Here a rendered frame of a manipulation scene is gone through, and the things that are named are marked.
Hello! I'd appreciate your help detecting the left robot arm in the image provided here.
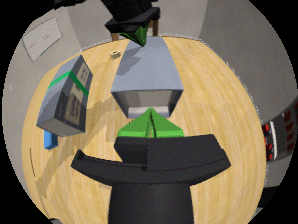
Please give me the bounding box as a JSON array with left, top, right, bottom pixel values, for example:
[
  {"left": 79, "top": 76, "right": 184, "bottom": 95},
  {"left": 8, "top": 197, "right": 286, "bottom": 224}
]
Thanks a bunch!
[{"left": 32, "top": 0, "right": 158, "bottom": 22}]

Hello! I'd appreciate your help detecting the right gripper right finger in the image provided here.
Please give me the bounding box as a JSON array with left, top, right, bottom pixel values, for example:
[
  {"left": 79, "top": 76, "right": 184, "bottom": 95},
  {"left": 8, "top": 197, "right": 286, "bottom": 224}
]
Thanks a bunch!
[{"left": 151, "top": 108, "right": 185, "bottom": 138}]

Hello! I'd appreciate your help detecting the blue flat box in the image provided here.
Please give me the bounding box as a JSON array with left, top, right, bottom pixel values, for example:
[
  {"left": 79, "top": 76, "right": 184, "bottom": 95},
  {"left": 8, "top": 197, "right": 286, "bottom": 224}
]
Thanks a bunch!
[{"left": 44, "top": 130, "right": 58, "bottom": 150}]

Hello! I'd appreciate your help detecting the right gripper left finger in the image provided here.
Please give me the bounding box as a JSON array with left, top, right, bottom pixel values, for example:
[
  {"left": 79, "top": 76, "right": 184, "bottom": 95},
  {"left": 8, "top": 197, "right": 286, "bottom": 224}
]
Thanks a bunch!
[{"left": 116, "top": 108, "right": 151, "bottom": 138}]

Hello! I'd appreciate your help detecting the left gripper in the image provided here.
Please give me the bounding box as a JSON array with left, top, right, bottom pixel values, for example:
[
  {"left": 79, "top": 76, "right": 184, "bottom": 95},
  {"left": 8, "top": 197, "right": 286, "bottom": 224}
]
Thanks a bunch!
[{"left": 102, "top": 0, "right": 160, "bottom": 47}]

